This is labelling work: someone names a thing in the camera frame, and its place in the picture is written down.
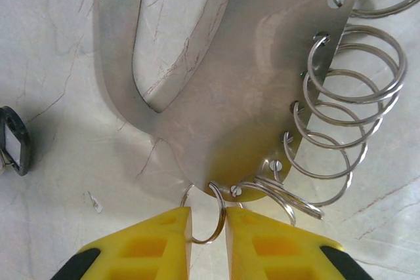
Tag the black plastic key tag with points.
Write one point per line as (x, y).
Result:
(24, 135)

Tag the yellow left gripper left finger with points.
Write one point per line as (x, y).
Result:
(147, 247)

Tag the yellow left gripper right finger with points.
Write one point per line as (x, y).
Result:
(279, 247)

